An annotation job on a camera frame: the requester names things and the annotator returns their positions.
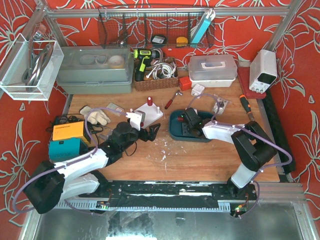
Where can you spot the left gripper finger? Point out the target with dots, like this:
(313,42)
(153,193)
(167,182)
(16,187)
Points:
(154,128)
(152,136)

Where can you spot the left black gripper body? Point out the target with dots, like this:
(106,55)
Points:
(146,133)

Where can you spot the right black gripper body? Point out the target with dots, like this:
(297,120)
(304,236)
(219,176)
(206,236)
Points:
(187,120)

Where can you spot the large red spring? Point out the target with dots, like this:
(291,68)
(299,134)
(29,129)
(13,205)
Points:
(149,101)

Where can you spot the red handled ratchet wrench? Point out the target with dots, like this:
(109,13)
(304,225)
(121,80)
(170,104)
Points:
(177,93)

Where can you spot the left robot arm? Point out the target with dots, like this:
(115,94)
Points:
(52,182)

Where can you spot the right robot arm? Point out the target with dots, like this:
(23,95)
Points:
(253,145)

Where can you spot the thin red spring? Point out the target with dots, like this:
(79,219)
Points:
(180,119)

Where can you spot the teal plastic tray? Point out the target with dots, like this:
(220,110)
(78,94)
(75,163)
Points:
(178,130)

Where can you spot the white peg board base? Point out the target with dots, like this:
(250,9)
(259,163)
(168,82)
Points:
(152,114)

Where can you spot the white power adapter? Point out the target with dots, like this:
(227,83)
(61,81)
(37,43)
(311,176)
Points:
(197,90)

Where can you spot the clear bag of parts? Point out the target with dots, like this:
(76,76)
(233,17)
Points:
(220,105)

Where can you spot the woven brown basket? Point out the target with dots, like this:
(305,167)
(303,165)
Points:
(154,84)

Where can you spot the small red box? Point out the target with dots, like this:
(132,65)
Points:
(185,83)

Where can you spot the white work glove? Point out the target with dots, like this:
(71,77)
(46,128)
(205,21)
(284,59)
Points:
(94,117)

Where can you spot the orange black screwdriver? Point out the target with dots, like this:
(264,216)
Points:
(247,107)

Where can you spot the orange electronic box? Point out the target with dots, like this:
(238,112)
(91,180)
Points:
(71,130)

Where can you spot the green yellow power drill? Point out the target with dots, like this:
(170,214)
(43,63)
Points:
(144,57)

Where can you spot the teal electronic box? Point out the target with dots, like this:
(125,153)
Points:
(63,150)

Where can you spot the red mat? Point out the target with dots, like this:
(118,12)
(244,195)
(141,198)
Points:
(243,74)

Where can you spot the grey plastic storage box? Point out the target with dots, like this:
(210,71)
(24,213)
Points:
(93,70)

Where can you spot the yellow tape measure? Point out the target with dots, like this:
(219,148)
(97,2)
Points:
(181,42)

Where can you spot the white power supply unit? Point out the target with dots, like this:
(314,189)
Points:
(262,71)

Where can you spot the blue white tool set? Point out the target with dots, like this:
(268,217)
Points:
(201,27)

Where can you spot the clear acrylic hanging box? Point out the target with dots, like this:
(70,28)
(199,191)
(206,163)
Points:
(30,72)

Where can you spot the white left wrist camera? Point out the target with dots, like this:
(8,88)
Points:
(136,118)

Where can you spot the clear white handled case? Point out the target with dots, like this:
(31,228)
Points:
(212,71)

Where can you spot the black side rail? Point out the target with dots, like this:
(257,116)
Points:
(277,130)

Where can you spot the black wire basket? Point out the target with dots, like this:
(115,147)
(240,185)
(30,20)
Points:
(134,26)

